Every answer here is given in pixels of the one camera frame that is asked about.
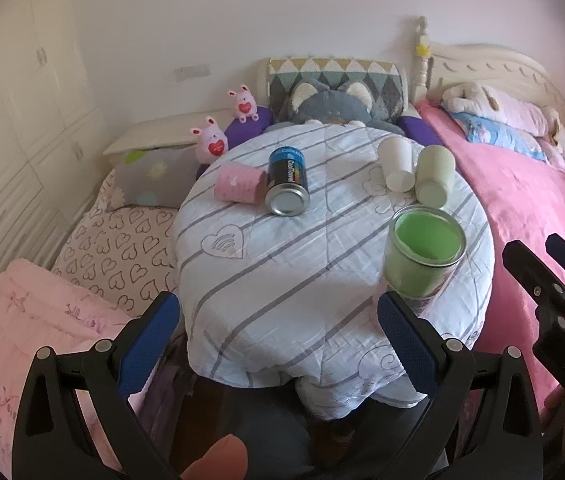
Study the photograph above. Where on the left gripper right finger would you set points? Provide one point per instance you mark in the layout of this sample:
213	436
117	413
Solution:
441	369

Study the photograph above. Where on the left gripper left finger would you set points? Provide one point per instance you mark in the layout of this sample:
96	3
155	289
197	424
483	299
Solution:
114	374

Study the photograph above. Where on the green pink glass jar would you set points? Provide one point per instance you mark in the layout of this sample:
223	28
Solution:
423	247

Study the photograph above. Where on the pale green ceramic cup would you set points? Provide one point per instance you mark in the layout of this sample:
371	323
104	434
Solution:
435	176

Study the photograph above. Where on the white paper cup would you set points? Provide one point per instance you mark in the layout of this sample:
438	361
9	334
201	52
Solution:
395	157

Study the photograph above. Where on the small pink paper cup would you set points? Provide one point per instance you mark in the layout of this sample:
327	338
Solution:
241	184

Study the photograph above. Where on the left hand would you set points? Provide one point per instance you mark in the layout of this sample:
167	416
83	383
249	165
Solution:
226	459

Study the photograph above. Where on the pink fleece blanket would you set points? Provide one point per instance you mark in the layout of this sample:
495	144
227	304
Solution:
524	199

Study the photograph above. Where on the folded pink floral quilt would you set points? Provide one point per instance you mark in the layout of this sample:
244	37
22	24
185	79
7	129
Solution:
40	309

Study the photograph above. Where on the heart pattern bed sheet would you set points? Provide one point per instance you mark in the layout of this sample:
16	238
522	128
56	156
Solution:
120	254

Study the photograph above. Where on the blue cartoon pillow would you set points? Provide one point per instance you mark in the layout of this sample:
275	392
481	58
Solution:
485	131

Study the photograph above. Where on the grey dotted pillow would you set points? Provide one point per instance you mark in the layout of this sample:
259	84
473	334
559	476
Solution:
161	177

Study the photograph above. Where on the striped white quilt cover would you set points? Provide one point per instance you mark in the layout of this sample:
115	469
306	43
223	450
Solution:
268	300

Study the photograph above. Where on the white dog plush toy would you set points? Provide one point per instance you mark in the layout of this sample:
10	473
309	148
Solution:
479	99

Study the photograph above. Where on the blue black metal can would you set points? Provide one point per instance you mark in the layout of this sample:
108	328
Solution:
287	189

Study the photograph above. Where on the cream wardrobe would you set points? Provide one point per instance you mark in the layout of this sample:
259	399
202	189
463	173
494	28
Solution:
52	133

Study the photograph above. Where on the pink rabbit plush front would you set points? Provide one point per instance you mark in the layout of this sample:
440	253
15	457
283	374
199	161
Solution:
211	141

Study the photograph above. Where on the pink rabbit plush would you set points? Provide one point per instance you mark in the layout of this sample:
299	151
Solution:
211	141
245	106

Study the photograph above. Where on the cream wooden headboard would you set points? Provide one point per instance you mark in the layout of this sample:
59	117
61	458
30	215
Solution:
436	67

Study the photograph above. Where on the purple bolster cushion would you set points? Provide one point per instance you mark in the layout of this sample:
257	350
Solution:
412	125

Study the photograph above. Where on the grey cat plush pillow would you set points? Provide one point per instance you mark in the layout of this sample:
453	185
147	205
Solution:
352	104

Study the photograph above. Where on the diamond pattern quilted cushion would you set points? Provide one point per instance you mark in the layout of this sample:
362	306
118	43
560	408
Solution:
386	81

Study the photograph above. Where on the pink rabbit plush back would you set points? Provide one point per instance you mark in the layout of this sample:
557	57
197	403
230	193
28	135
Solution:
245	106

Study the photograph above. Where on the white wall socket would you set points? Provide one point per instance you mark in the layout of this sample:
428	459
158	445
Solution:
184	73

